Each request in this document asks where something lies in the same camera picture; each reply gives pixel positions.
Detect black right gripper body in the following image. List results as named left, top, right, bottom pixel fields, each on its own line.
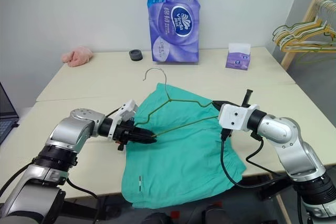
left=223, top=89, right=253, bottom=108

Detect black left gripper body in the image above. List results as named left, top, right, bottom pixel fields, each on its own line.
left=114, top=120, right=137, bottom=153

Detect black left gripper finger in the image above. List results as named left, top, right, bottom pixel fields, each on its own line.
left=132, top=128, right=158, bottom=138
left=130, top=136, right=158, bottom=145

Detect olive green wire hanger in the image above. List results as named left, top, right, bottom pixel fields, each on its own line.
left=142, top=67, right=215, bottom=140

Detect green shorts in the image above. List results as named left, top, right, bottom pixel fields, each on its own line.
left=121, top=82, right=247, bottom=209

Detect small purple tissue box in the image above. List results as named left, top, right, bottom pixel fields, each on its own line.
left=225, top=42, right=251, bottom=70

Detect small black round cap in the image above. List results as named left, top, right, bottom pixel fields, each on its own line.
left=129, top=49, right=144, bottom=63

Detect purple Vinda tissue pack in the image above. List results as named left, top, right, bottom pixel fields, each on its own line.
left=146, top=0, right=203, bottom=65

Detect dark rounded shape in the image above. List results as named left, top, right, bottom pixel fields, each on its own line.
left=143, top=212, right=175, bottom=224
left=203, top=204, right=233, bottom=224

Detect pink crumpled cloth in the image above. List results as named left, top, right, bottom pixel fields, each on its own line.
left=61, top=46, right=94, bottom=67

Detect light wooden clothes rack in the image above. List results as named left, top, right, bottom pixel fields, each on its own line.
left=280, top=0, right=336, bottom=69

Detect light wooden strut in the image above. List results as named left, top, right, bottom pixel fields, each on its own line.
left=275, top=196, right=291, bottom=224

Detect dark laptop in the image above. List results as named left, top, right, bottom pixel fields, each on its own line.
left=0, top=81, right=20, bottom=146

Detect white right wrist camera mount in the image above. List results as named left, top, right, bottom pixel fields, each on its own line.
left=218, top=103, right=260, bottom=132

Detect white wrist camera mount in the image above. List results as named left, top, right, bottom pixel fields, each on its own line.
left=107, top=99, right=139, bottom=141
left=218, top=103, right=260, bottom=132

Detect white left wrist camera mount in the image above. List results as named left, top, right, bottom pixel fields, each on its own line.
left=107, top=99, right=139, bottom=141

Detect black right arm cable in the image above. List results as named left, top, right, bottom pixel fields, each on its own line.
left=219, top=128, right=292, bottom=189

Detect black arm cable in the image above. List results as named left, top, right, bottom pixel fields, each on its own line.
left=219, top=128, right=292, bottom=189
left=0, top=108, right=119, bottom=201

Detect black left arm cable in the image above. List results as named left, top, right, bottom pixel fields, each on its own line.
left=0, top=108, right=119, bottom=201

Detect light green wire hanger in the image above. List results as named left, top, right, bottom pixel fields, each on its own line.
left=272, top=22, right=336, bottom=65

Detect white wire hanger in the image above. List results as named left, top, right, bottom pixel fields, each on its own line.
left=279, top=19, right=336, bottom=51

